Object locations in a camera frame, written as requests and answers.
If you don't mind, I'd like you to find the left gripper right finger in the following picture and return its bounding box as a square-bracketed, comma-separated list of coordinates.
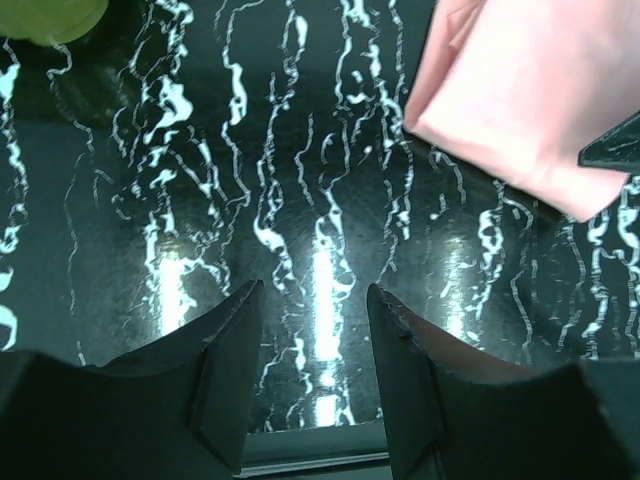
[367, 284, 639, 479]

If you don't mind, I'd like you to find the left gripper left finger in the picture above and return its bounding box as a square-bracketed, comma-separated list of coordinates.
[1, 280, 265, 479]

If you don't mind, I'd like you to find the olive green plastic bin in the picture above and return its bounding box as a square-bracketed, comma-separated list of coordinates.
[0, 0, 109, 46]

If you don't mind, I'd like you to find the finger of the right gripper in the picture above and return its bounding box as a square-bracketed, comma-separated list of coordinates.
[577, 112, 640, 175]

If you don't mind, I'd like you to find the salmon pink t shirt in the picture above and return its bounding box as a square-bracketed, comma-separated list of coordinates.
[404, 1, 639, 222]

